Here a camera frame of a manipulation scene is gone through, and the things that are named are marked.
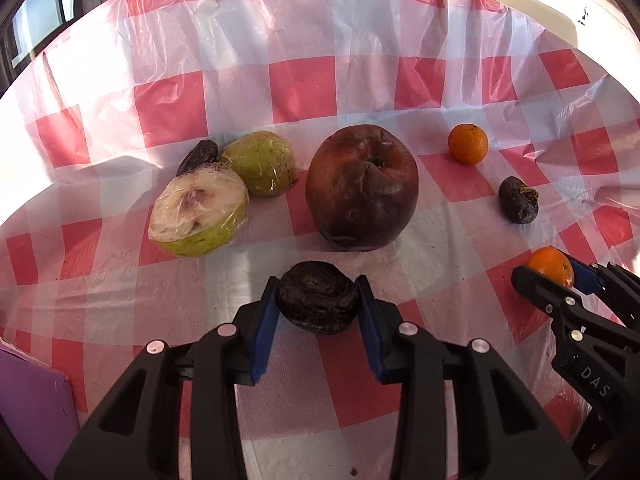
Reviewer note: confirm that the wrinkled red-brown apple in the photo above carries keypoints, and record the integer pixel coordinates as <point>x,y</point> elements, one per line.
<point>360,190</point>

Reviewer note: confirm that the white ledge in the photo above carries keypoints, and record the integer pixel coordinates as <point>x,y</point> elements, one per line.
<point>535,7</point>

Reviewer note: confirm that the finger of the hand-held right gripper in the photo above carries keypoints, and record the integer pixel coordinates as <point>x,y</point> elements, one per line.
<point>585,277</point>
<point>545,295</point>

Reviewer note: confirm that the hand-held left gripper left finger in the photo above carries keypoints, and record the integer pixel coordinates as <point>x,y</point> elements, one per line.
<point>261,330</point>

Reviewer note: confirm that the purple-edged cardboard box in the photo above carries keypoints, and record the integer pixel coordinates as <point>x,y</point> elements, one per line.
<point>30,400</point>

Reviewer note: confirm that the small dark dried fruit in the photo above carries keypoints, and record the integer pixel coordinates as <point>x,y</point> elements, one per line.
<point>197,156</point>
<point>519,200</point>

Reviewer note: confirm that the small orange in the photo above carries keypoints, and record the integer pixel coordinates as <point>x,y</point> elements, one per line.
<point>550,265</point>
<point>467,144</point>

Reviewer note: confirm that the window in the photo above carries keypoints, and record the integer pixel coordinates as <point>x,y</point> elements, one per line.
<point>37,10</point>

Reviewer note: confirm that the red white checked tablecloth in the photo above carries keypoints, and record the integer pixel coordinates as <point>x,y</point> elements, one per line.
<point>320,75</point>

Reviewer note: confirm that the dark wrinkled round fruit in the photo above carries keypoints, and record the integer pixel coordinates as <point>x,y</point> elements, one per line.
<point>317,297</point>

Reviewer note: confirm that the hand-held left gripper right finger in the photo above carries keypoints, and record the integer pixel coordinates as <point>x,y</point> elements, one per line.
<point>374,332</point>

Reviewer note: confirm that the green fruit half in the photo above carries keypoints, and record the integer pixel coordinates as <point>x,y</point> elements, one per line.
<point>262,162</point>
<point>197,215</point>

